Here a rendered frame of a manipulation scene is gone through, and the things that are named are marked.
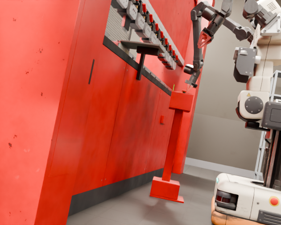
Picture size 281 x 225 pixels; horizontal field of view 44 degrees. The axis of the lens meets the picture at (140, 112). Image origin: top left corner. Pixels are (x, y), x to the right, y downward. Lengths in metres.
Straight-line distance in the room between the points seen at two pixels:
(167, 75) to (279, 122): 2.63
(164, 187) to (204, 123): 3.61
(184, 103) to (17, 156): 1.55
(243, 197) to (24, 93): 1.20
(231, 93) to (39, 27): 5.09
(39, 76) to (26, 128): 0.18
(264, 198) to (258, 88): 0.62
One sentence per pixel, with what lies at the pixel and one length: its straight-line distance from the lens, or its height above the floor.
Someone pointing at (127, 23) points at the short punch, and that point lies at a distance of 2.38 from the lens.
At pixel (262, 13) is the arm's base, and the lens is 2.06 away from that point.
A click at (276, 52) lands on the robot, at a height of 1.05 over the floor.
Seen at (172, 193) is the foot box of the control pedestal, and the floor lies 0.05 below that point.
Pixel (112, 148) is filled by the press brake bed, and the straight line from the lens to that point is 2.05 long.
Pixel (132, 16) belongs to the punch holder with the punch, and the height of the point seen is 1.18.
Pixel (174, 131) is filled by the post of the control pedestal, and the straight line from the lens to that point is 2.59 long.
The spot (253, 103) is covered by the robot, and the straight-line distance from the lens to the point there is 2.08.
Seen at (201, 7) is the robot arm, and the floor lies 1.39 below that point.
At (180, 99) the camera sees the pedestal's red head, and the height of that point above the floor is 0.73.
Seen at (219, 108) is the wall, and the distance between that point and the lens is 6.09.
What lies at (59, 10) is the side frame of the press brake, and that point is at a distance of 1.27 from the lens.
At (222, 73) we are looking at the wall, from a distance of 6.18.
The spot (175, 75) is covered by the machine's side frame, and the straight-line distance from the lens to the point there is 4.43.
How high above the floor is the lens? 0.48
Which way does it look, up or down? 2 degrees up
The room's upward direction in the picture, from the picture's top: 11 degrees clockwise
